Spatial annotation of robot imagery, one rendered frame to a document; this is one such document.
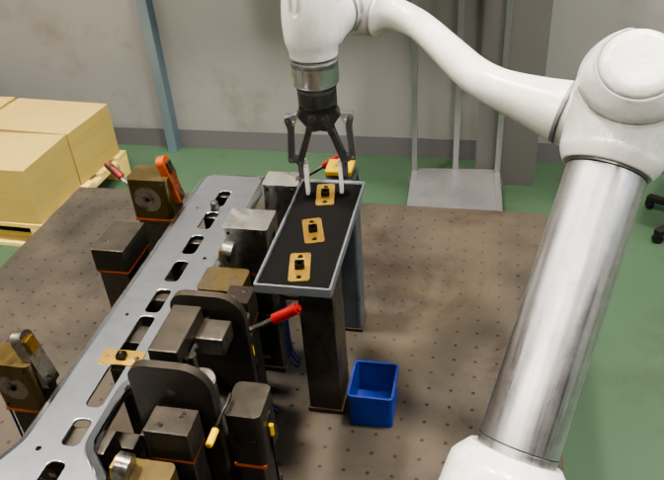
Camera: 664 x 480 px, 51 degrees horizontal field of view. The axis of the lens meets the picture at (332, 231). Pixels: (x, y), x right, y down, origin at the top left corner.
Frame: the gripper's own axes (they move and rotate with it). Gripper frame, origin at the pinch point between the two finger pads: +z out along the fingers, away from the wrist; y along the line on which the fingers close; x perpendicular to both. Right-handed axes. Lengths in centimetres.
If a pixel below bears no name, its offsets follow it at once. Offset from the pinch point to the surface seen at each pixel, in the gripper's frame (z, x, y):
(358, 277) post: 32.7, -8.9, -5.5
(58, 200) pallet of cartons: 102, -169, 147
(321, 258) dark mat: 4.0, 22.1, -0.1
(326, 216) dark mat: 4.0, 8.3, -0.5
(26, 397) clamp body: 23, 36, 56
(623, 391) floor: 120, -51, -95
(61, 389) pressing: 20, 38, 47
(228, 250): 9.9, 10.2, 19.7
